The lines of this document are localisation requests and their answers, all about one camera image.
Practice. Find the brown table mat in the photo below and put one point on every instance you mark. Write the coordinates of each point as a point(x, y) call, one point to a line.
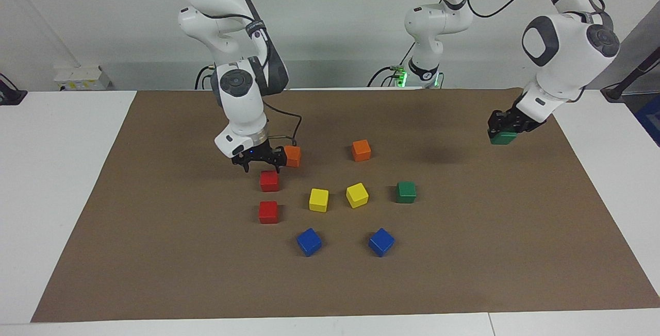
point(464, 253)

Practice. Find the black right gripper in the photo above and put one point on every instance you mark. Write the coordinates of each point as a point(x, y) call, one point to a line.
point(263, 154)

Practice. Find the red cube block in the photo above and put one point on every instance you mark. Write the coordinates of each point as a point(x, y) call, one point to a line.
point(268, 213)
point(269, 181)

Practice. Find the blue box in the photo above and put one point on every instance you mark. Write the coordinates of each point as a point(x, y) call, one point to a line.
point(650, 119)

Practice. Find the yellow cube block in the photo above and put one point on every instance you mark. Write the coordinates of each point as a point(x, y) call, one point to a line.
point(357, 195)
point(318, 200)

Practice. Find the black stand leg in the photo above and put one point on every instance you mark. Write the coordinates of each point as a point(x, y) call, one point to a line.
point(626, 82)

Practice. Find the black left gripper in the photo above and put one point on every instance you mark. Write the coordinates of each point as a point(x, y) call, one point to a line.
point(515, 119)

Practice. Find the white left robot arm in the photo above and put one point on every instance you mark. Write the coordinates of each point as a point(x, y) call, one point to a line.
point(567, 52)

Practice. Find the blue cube block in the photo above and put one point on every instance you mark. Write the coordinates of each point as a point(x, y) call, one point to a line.
point(381, 242)
point(309, 242)

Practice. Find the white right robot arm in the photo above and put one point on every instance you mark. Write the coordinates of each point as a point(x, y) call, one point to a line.
point(240, 99)

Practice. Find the white power strip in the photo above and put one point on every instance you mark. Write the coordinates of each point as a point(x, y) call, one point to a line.
point(82, 78)

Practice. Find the black clamp mount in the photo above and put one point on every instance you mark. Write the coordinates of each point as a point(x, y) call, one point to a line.
point(10, 96)

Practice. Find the orange cube block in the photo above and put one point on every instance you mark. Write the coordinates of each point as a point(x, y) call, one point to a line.
point(294, 156)
point(361, 150)

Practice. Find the green cube block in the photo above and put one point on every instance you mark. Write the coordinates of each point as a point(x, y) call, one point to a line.
point(504, 138)
point(406, 192)

